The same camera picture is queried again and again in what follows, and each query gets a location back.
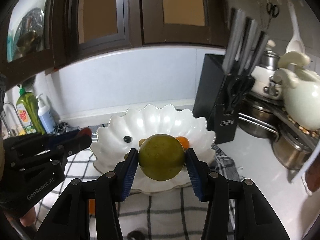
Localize brown-yellow small fruit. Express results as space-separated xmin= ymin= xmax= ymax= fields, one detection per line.
xmin=138 ymin=139 xmax=146 ymax=147

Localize yellow-green round fruit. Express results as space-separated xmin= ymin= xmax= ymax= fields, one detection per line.
xmin=138 ymin=134 xmax=185 ymax=181

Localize small orange tangerine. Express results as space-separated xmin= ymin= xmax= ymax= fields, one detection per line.
xmin=176 ymin=137 xmax=190 ymax=151

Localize checkered white kitchen cloth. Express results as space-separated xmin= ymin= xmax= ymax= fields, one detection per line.
xmin=32 ymin=123 xmax=241 ymax=240

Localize person's left hand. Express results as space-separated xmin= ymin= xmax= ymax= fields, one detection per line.
xmin=20 ymin=207 xmax=36 ymax=227

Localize large orange tangerine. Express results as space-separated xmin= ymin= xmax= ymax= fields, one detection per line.
xmin=88 ymin=199 xmax=95 ymax=215

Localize blue pump soap bottle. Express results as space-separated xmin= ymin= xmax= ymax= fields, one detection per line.
xmin=36 ymin=94 xmax=55 ymax=134

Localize chrome sink faucet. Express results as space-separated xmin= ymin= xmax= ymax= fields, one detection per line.
xmin=1 ymin=101 xmax=24 ymax=137

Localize white scalloped fruit bowl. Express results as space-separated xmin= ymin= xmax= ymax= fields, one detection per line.
xmin=90 ymin=105 xmax=215 ymax=194

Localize green dish soap bottle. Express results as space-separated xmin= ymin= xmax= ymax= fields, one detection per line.
xmin=16 ymin=87 xmax=46 ymax=134

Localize small dark grape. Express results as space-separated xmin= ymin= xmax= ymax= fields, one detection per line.
xmin=123 ymin=135 xmax=132 ymax=143

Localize dark plum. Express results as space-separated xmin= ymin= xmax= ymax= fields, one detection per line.
xmin=126 ymin=230 xmax=145 ymax=240

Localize glass jar brown sauce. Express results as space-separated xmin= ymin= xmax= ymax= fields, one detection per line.
xmin=305 ymin=157 xmax=320 ymax=192

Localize steel pot lower right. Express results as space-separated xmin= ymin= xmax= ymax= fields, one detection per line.
xmin=272 ymin=128 xmax=312 ymax=171

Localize steel pot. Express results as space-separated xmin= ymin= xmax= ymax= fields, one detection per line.
xmin=238 ymin=99 xmax=279 ymax=141
xmin=272 ymin=128 xmax=312 ymax=171

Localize white shelf rack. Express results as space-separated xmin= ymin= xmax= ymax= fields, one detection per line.
xmin=290 ymin=142 xmax=320 ymax=183

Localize steel pot lower left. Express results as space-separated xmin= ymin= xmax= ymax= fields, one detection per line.
xmin=238 ymin=99 xmax=279 ymax=141

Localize white electric cooker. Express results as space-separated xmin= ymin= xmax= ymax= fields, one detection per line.
xmin=251 ymin=49 xmax=283 ymax=100

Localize black knife block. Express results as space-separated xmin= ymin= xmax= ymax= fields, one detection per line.
xmin=193 ymin=8 xmax=268 ymax=144

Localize cream ceramic pot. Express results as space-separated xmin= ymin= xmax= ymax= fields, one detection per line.
xmin=273 ymin=65 xmax=320 ymax=132

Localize white hanging ladle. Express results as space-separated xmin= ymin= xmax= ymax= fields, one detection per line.
xmin=285 ymin=0 xmax=305 ymax=54

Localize black hanging scissors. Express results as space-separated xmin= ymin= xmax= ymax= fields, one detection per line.
xmin=266 ymin=2 xmax=280 ymax=18

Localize dark wooden wall cabinet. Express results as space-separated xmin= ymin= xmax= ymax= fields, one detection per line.
xmin=1 ymin=0 xmax=227 ymax=89

